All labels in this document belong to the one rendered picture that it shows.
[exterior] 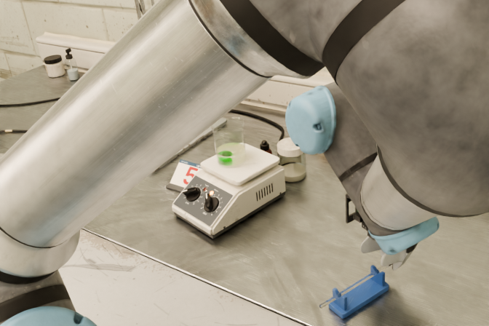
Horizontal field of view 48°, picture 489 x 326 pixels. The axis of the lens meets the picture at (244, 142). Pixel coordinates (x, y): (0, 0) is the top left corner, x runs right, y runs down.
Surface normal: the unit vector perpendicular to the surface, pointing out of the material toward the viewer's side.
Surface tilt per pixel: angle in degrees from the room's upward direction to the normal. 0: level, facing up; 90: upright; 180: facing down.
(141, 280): 0
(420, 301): 0
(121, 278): 0
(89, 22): 90
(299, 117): 90
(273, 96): 90
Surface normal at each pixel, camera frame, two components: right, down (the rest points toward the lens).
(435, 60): -0.41, 0.30
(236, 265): -0.10, -0.88
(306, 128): -0.83, 0.33
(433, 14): -0.37, 0.04
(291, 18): 0.00, 0.65
